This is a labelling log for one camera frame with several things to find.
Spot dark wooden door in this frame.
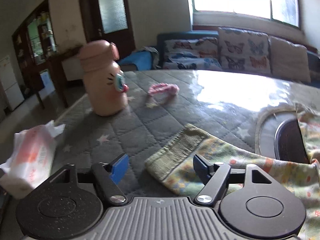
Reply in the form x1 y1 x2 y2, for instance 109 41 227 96
79 0 136 59

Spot grey cloth on sofa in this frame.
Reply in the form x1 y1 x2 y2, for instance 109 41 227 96
132 46 159 71

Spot white refrigerator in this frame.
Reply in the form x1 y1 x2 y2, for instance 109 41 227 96
1 55 24 111

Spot black round induction cooker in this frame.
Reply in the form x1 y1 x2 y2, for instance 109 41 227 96
274 118 310 164

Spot pink hair tie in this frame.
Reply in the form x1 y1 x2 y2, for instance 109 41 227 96
146 82 180 108

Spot dark wooden display cabinet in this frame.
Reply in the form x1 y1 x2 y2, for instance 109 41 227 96
12 0 82 108

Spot pink cartoon water bottle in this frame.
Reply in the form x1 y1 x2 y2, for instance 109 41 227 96
78 40 129 116

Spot upright butterfly print cushion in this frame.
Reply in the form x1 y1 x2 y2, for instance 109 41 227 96
218 28 271 75

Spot left butterfly print cushion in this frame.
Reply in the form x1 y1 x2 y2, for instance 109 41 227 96
163 37 222 71

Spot blue sofa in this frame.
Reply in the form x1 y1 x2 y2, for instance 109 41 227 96
119 28 319 88

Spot plain beige cushion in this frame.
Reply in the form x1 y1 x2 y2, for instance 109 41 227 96
269 36 311 83

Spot grey quilted star tablecloth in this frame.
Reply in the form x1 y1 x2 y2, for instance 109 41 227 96
0 69 320 240

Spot white tissue pack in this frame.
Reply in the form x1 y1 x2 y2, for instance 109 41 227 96
1 120 65 199

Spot colourful patterned child shirt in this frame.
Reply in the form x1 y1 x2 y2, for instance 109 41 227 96
144 102 320 240

